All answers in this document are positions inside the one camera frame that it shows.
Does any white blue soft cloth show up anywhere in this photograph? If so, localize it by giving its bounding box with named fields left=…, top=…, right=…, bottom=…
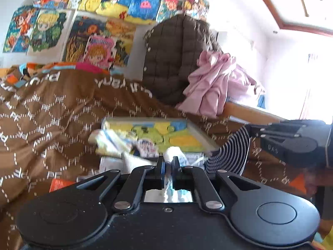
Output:
left=88, top=129, right=159, bottom=169

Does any black white striped sock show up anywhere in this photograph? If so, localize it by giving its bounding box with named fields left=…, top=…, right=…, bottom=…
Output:
left=204, top=126, right=251, bottom=175

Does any grey tray with colourful picture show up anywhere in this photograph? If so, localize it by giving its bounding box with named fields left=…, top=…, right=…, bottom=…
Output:
left=102, top=117, right=219, bottom=153

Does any orange white medicine box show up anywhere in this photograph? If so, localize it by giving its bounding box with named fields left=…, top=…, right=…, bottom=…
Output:
left=49, top=178, right=75, bottom=192

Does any pink garment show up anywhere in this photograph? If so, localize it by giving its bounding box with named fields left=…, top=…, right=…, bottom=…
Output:
left=176, top=51, right=265, bottom=118

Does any brown quilted jacket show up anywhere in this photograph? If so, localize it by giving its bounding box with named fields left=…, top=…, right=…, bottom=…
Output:
left=142, top=14, right=221, bottom=106

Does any pink girl picture book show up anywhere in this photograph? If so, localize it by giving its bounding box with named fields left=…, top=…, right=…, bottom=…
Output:
left=83, top=34, right=117, bottom=70

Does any dark blue orange picture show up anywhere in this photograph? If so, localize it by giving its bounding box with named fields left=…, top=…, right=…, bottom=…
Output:
left=62, top=14, right=136, bottom=69

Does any colourful cartoon bedsheet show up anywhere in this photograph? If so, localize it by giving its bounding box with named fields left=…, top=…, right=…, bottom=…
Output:
left=1, top=62, right=123, bottom=88

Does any blond boy green picture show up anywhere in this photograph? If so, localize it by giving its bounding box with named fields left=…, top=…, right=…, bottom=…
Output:
left=27, top=10, right=73, bottom=58

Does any pink jellyfish blue picture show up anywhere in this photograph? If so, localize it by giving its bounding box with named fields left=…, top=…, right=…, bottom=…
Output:
left=125, top=0, right=160, bottom=25

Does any rightmost top picture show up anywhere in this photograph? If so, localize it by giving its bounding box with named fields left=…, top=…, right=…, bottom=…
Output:
left=183, top=0, right=209, bottom=21

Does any red-haired child picture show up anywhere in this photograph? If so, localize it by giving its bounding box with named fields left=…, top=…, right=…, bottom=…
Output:
left=156, top=0, right=183, bottom=23

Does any blue fish beach picture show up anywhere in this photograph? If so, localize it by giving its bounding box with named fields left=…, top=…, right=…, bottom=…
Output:
left=95, top=0, right=132, bottom=20

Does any red-haired girl picture left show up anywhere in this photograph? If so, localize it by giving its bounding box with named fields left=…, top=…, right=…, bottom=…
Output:
left=3, top=5, right=40, bottom=53

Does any blue cloth on rail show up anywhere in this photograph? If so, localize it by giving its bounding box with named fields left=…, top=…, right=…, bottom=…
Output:
left=257, top=94, right=266, bottom=109

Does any wooden bed rail right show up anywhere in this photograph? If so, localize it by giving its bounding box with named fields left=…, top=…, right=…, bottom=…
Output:
left=222, top=102, right=285, bottom=125

